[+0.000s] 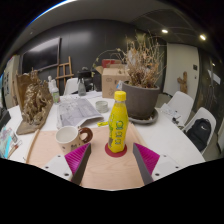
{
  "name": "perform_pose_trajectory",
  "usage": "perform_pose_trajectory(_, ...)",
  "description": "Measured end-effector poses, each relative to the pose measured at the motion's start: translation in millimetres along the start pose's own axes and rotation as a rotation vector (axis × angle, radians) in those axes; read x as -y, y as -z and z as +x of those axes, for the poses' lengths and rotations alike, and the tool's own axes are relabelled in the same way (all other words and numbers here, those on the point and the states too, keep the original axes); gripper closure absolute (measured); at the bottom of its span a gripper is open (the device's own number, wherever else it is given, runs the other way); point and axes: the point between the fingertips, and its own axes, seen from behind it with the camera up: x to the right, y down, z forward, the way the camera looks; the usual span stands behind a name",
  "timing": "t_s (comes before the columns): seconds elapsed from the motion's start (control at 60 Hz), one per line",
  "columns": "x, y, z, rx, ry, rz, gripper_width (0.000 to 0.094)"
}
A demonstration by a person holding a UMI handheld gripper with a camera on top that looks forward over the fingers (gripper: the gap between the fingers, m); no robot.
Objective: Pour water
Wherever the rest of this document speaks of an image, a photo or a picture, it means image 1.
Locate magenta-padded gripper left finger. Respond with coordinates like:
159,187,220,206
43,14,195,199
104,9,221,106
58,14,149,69
42,142,93,186

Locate red box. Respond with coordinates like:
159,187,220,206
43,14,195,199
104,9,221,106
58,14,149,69
101,58,123,69

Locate black backpack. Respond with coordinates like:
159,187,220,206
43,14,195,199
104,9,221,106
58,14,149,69
185,118,212,153

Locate yellow drink bottle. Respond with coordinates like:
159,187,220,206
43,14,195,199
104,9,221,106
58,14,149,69
107,90,130,154

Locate colourful painting sheet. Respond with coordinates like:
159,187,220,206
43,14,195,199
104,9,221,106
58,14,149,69
0,126,19,159

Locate grey printed newspaper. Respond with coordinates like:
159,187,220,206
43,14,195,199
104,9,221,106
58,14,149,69
55,95,105,129

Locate grey plant saucer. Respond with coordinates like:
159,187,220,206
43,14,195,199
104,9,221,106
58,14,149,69
128,108,159,126

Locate wooden easel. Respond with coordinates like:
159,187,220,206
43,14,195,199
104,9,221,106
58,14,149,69
54,55,75,88

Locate brown wooden carving sculpture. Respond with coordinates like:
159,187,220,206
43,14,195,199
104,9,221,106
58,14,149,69
14,69,55,136

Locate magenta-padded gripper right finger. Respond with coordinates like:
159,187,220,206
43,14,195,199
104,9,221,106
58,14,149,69
132,142,183,186

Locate small green spray bottle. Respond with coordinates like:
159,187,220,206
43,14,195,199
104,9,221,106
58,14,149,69
50,79,61,105

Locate brown cardboard box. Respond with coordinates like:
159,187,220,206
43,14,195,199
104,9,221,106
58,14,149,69
94,64,131,99

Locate small white cup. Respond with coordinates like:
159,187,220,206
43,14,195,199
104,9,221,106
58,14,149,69
95,100,110,114

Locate flat round red coaster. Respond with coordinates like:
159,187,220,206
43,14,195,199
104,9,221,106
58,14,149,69
104,142,128,158

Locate black wall screen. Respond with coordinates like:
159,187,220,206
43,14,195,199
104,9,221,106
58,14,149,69
20,36,62,74

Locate grey glass flask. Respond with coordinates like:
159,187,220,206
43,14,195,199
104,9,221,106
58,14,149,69
77,78,87,97

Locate beige cabinet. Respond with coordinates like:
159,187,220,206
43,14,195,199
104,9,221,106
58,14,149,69
2,54,21,109

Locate grey pot with dried plant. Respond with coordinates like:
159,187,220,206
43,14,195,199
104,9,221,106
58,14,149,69
114,33,166,121

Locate white paper sheets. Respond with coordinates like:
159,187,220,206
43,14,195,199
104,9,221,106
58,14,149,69
159,103,183,122

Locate wooden wall figure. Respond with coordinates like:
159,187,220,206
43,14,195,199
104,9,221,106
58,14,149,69
176,70,189,95

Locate long ceiling light strip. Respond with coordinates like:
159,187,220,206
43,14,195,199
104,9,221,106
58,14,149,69
28,0,78,26

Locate cream spotted mug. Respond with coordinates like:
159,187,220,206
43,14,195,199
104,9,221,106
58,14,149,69
54,125,94,155

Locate white chair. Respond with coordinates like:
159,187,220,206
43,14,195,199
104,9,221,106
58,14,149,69
164,90,195,128
183,107,217,154
63,77,81,97

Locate black flat box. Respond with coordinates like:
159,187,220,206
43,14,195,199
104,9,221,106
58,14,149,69
0,106,11,129

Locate peach canvas table mat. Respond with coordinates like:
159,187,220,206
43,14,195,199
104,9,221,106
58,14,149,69
25,123,148,191

